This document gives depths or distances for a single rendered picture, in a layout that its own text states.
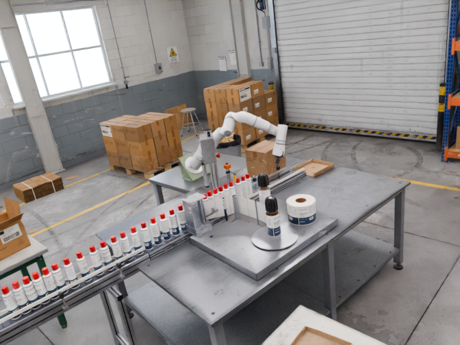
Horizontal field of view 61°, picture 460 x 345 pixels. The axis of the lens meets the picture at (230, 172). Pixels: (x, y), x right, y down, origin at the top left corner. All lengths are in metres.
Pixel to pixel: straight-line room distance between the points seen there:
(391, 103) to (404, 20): 1.27
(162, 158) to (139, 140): 0.56
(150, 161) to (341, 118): 3.51
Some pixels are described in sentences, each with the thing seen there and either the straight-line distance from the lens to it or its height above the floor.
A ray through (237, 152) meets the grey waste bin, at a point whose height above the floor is 0.41.
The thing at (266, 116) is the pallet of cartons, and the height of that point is 0.48.
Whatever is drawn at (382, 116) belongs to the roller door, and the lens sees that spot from 7.14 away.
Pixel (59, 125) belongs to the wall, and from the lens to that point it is 8.18.
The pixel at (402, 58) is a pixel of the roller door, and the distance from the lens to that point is 6.84.
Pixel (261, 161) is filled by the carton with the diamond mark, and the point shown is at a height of 1.03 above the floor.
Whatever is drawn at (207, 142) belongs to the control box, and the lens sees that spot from 2.86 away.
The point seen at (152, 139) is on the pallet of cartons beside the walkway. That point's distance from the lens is 6.48.
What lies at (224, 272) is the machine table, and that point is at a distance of 2.48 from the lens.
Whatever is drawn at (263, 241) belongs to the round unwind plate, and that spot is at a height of 0.89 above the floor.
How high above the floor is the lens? 2.26
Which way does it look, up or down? 21 degrees down
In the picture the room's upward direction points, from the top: 8 degrees counter-clockwise
